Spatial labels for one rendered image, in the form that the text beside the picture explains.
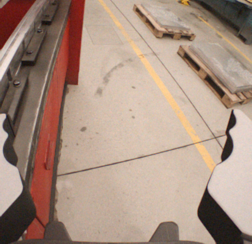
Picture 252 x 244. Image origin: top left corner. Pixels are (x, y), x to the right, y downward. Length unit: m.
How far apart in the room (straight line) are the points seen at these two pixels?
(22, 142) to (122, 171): 1.06
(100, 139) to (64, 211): 0.65
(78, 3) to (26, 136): 1.25
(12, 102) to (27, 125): 0.10
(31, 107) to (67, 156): 0.93
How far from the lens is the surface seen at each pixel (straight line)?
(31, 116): 0.69
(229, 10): 5.98
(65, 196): 1.46
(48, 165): 0.94
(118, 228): 1.44
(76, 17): 1.72
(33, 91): 0.77
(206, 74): 2.81
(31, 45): 0.97
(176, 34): 3.63
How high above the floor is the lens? 1.39
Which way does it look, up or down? 48 degrees down
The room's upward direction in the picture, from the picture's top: 18 degrees clockwise
